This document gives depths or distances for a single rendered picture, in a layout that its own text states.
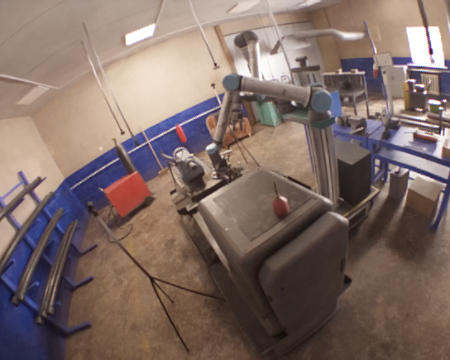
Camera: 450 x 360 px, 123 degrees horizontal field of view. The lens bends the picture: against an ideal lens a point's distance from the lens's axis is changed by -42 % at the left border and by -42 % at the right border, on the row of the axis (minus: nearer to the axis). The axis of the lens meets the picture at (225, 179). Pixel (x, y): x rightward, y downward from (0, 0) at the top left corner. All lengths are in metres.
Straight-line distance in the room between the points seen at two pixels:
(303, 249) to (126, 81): 5.59
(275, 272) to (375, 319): 1.45
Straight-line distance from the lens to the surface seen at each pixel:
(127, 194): 4.59
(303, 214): 0.88
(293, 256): 0.80
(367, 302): 2.12
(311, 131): 2.11
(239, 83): 1.40
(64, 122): 6.15
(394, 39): 7.77
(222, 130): 1.67
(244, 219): 0.93
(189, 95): 6.01
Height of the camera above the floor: 1.93
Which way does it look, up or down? 28 degrees down
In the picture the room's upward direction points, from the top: 23 degrees counter-clockwise
